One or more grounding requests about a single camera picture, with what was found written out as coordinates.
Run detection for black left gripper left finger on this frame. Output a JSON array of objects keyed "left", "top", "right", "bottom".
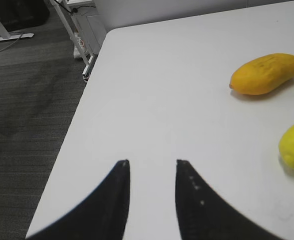
[{"left": 27, "top": 159, "right": 130, "bottom": 240}]

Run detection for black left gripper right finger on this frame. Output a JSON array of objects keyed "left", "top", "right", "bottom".
[{"left": 175, "top": 159, "right": 278, "bottom": 240}]

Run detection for orange yellow mango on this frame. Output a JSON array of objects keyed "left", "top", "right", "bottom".
[{"left": 229, "top": 53, "right": 294, "bottom": 96}]

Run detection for white sneaker shoe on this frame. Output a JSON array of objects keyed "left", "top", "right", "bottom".
[{"left": 73, "top": 32, "right": 89, "bottom": 59}]

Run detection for white cabinet panel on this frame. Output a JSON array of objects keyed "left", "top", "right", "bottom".
[{"left": 75, "top": 13, "right": 107, "bottom": 55}]

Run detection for white desk foot left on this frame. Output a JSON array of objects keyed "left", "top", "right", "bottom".
[{"left": 0, "top": 22, "right": 34, "bottom": 42}]

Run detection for black box under desk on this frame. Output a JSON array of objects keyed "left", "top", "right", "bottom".
[{"left": 0, "top": 0, "right": 50, "bottom": 32}]

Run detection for white desk leg frame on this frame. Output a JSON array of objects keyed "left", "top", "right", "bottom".
[{"left": 49, "top": 0, "right": 96, "bottom": 83}]

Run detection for grey floor cable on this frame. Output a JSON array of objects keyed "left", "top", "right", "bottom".
[{"left": 0, "top": 33, "right": 22, "bottom": 56}]

